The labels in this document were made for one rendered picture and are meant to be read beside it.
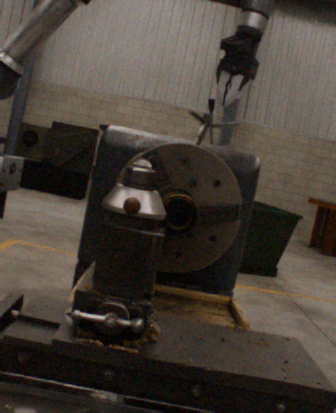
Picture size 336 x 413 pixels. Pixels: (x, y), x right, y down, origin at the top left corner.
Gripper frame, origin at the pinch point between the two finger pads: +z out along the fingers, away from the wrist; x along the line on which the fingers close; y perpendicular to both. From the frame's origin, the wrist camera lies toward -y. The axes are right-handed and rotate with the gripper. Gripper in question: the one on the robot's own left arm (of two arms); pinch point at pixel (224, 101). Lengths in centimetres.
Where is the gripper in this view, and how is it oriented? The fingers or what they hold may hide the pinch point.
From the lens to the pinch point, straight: 122.1
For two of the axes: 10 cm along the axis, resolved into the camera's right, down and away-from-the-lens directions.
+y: 4.2, 0.9, 9.0
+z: -3.1, 9.5, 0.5
